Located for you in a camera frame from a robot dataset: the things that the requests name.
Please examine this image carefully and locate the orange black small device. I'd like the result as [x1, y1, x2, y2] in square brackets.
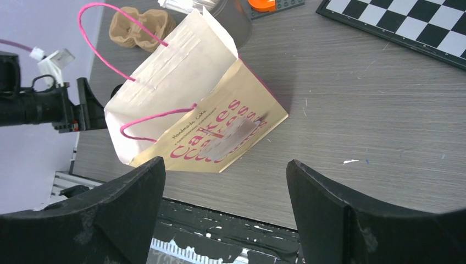
[248, 0, 305, 20]

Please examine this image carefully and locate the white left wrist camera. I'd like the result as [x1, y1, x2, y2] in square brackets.
[29, 47, 75, 86]

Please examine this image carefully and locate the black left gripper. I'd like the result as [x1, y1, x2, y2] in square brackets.
[1, 51, 107, 133]

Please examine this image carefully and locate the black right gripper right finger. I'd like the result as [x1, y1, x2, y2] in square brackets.
[286, 159, 465, 263]

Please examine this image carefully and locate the black white chessboard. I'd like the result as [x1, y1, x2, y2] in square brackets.
[316, 0, 465, 69]

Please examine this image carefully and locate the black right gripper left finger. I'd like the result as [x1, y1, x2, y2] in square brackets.
[1, 157, 166, 263]

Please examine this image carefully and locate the grey straw holder cup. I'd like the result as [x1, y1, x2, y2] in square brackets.
[209, 0, 252, 49]

